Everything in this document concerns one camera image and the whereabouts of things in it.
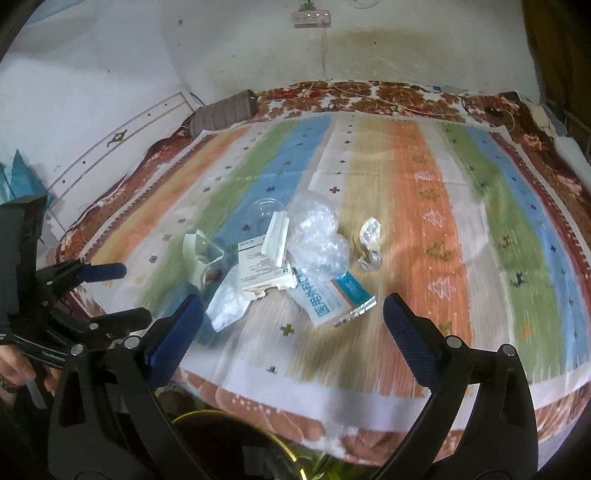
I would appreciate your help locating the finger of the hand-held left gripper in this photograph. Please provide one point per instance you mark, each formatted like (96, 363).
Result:
(120, 323)
(106, 272)

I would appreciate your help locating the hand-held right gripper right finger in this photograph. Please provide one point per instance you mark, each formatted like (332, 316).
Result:
(411, 341)

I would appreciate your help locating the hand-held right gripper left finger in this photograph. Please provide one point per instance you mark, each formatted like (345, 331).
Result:
(178, 339)

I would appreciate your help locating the white blue mask packet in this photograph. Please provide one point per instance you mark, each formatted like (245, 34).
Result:
(332, 295)

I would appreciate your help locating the pale green packet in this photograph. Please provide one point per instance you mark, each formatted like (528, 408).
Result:
(196, 247)

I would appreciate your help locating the white cardboard box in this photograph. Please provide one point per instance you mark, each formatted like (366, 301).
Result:
(258, 272)

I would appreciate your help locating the dark bin with yellow rim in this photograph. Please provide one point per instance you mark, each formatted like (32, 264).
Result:
(240, 443)

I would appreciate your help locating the clear bubble wrap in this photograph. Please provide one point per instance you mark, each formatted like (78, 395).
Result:
(318, 240)

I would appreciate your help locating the person's left hand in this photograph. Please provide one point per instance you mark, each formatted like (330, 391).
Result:
(14, 367)

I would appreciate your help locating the teal cloth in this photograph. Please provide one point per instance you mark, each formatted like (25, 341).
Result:
(18, 177)

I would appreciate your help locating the crumpled clear wrapper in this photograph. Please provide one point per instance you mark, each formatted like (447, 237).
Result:
(369, 230)

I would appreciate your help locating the striped colourful cloth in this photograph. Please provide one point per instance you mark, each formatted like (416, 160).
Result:
(415, 207)

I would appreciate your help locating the white bed headboard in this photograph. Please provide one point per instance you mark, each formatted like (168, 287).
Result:
(115, 134)

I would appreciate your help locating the clear plastic dome lid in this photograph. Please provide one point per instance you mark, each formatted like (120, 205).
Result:
(263, 210)

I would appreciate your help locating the grey striped pillow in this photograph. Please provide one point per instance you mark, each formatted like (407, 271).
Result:
(221, 113)

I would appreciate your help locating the white cloth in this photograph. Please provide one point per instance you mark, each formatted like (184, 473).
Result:
(570, 150)

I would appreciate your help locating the brown floral blanket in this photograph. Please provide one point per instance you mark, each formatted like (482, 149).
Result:
(323, 97)

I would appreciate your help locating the white power strip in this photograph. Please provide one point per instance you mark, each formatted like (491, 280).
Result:
(310, 18)

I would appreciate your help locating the brown hanging cloth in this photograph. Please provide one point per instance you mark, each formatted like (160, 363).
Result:
(558, 46)

